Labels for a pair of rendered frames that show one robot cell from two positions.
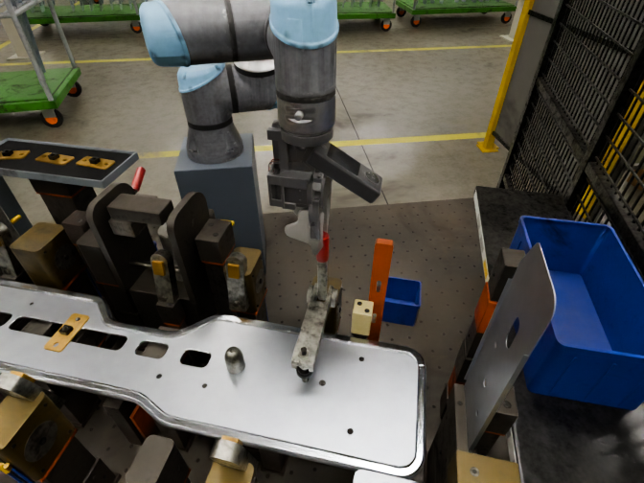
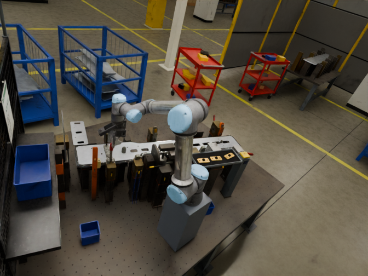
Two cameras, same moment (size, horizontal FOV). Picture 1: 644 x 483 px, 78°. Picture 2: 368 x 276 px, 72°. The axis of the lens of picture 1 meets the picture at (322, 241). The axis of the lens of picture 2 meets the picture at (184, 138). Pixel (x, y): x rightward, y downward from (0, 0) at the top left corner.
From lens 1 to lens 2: 185 cm
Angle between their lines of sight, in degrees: 93
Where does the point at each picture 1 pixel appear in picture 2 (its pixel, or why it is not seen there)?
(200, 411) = (124, 143)
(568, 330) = (32, 177)
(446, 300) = (65, 253)
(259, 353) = (120, 155)
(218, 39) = not seen: hidden behind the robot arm
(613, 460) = not seen: hidden behind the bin
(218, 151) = not seen: hidden behind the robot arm
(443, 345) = (65, 228)
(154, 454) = (127, 138)
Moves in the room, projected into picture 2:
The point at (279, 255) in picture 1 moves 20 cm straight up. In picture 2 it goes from (159, 242) to (164, 225)
